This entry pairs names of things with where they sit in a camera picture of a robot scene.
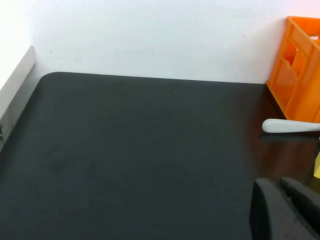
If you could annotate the orange plastic cutlery crate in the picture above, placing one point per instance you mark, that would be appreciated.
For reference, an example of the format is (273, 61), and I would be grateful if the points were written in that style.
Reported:
(300, 75)

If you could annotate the yellow cube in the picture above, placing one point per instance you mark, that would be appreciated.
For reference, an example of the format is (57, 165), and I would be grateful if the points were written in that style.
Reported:
(317, 167)

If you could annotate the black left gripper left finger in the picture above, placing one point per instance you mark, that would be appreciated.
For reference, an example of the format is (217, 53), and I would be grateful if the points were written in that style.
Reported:
(270, 215)

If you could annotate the white side board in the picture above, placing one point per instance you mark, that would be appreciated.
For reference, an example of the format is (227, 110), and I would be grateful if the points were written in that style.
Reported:
(15, 82)

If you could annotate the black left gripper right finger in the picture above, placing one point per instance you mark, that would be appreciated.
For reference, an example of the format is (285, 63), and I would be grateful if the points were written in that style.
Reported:
(310, 215)

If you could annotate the black table mat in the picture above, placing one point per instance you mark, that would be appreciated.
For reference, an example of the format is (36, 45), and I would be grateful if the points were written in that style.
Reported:
(125, 150)

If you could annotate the pale green plastic fork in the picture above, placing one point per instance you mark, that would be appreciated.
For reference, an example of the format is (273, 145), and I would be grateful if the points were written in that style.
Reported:
(280, 125)

